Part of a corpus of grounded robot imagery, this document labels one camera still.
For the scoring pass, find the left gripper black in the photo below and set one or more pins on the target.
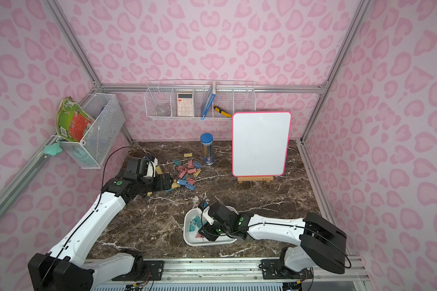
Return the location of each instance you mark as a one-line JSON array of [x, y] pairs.
[[163, 182]]

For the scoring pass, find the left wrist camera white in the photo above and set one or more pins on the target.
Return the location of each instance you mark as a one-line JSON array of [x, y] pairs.
[[151, 164]]

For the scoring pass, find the white calculator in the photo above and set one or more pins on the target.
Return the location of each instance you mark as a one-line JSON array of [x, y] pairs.
[[185, 105]]

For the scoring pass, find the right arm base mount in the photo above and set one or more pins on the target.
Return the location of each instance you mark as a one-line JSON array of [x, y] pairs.
[[274, 269]]

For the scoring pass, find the green red snack bag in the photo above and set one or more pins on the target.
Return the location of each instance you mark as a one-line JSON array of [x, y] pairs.
[[72, 121]]

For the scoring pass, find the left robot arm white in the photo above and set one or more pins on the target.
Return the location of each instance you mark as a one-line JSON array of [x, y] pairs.
[[64, 267]]

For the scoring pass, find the white storage tray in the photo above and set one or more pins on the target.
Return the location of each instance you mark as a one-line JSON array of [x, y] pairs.
[[204, 236]]

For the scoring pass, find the yellow utility knife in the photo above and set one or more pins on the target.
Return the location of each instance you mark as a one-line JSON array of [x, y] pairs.
[[222, 112]]

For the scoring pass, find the wooden whiteboard easel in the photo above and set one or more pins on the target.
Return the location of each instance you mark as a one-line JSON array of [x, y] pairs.
[[267, 179]]

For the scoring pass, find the white mesh wall basket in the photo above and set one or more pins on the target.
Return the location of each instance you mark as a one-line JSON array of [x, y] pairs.
[[93, 150]]

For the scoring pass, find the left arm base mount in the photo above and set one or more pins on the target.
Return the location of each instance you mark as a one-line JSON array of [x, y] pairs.
[[144, 270]]

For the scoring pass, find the wire shelf on back wall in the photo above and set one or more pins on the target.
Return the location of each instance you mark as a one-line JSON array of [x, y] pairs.
[[232, 96]]

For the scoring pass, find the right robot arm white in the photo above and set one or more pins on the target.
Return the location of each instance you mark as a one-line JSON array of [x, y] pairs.
[[311, 241]]

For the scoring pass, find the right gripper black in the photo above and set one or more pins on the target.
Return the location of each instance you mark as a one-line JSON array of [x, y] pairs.
[[207, 230]]

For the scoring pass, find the blue book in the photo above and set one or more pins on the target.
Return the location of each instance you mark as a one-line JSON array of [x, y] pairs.
[[208, 101]]

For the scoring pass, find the blue lid pencil canister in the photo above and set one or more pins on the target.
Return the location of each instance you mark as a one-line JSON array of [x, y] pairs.
[[206, 140]]

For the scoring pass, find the pink framed whiteboard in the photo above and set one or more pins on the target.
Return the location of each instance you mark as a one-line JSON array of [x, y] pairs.
[[260, 143]]

